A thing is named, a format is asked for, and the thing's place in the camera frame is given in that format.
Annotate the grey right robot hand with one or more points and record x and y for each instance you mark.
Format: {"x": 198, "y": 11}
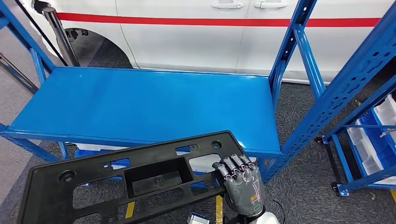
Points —
{"x": 244, "y": 191}

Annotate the black plastic panel part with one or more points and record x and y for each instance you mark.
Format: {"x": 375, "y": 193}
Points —
{"x": 49, "y": 198}

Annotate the large blue metal shelf rack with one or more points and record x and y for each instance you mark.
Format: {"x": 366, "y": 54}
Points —
{"x": 139, "y": 105}

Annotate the yellow floor tape outline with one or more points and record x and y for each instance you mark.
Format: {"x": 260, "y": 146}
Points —
{"x": 219, "y": 210}

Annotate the blue metal rack with bins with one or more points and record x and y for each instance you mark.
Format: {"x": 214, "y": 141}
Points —
{"x": 343, "y": 173}

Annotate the white plastic bin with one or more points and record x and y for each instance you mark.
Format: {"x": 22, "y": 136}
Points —
{"x": 366, "y": 154}
{"x": 388, "y": 181}
{"x": 386, "y": 112}

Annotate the blue plastic bin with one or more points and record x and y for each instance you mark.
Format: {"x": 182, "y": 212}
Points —
{"x": 379, "y": 145}

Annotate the yellow floor tape strip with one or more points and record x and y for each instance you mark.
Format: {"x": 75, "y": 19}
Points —
{"x": 393, "y": 196}

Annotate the white car with red stripe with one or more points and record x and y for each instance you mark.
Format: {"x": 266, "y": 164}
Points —
{"x": 185, "y": 46}

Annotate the grey metal bar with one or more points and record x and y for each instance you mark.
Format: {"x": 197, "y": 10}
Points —
{"x": 18, "y": 72}

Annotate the black barrier belt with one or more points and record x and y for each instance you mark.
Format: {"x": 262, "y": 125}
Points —
{"x": 39, "y": 31}

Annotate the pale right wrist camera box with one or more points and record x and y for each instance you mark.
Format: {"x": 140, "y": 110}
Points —
{"x": 198, "y": 219}

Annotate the chrome stanchion post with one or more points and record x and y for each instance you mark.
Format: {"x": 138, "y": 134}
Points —
{"x": 63, "y": 40}

